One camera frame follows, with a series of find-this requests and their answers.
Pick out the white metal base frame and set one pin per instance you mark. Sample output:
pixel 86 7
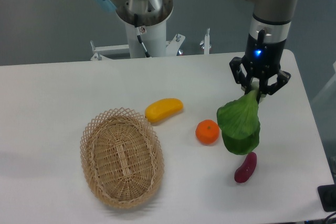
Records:
pixel 172 48

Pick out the green leafy vegetable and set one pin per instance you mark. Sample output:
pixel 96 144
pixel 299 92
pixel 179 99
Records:
pixel 239 124

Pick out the woven wicker basket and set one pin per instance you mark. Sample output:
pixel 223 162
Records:
pixel 121 158

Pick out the yellow mango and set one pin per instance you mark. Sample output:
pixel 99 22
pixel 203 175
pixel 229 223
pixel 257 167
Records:
pixel 162 109

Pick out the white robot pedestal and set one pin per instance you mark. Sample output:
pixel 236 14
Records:
pixel 145 21

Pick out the orange tangerine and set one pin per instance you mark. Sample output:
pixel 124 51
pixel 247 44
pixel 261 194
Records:
pixel 207 132

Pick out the purple sweet potato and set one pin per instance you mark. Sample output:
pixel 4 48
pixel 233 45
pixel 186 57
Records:
pixel 245 171

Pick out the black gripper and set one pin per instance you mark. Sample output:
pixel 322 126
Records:
pixel 260 61

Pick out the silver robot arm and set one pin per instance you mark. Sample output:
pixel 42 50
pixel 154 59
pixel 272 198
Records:
pixel 270 22

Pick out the black device at table edge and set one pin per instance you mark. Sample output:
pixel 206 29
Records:
pixel 327 197

